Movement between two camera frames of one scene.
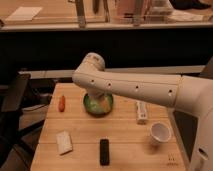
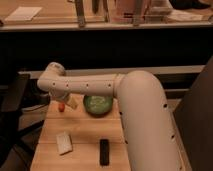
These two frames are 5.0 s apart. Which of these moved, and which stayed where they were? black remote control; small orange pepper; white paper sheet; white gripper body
Moved: white gripper body
Stayed: small orange pepper; white paper sheet; black remote control
